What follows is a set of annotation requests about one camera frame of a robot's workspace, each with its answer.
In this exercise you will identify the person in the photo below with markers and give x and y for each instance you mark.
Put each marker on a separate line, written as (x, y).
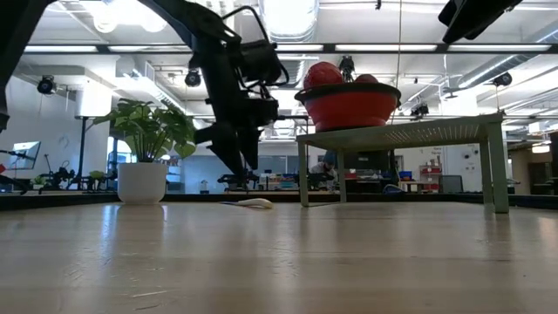
(326, 165)

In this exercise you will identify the red colander with grey rim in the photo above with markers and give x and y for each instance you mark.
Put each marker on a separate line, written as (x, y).
(349, 109)

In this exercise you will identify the red storage shelf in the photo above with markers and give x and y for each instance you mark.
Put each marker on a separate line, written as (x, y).
(430, 176)

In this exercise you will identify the black background robot arm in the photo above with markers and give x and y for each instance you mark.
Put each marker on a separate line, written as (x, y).
(318, 178)
(235, 179)

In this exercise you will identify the computer monitor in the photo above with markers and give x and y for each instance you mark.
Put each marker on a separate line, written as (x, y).
(26, 152)

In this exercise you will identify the black ceiling spotlight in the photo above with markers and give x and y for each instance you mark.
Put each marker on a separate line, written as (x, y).
(502, 79)
(347, 67)
(419, 110)
(45, 85)
(192, 78)

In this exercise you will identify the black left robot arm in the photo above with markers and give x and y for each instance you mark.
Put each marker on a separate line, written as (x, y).
(192, 19)

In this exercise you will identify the silver ventilation duct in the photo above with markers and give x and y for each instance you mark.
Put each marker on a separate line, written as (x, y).
(287, 17)

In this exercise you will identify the grey box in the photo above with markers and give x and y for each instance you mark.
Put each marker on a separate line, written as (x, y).
(451, 184)

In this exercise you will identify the green plant in white pot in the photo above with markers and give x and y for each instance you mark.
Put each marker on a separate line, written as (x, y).
(141, 183)

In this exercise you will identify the green perforated metal shelf riser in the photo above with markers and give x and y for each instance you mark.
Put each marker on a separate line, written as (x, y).
(392, 131)

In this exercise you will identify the black background rig frame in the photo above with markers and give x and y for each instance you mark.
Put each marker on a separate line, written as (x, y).
(292, 117)

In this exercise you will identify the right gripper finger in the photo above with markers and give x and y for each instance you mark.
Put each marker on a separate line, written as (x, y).
(471, 17)

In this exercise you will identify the black overhead frame bar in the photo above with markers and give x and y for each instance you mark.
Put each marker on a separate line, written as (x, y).
(392, 48)

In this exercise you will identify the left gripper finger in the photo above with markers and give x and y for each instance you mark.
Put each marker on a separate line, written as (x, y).
(226, 146)
(252, 148)

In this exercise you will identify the black vertical pole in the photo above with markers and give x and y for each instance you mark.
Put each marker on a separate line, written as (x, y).
(83, 148)

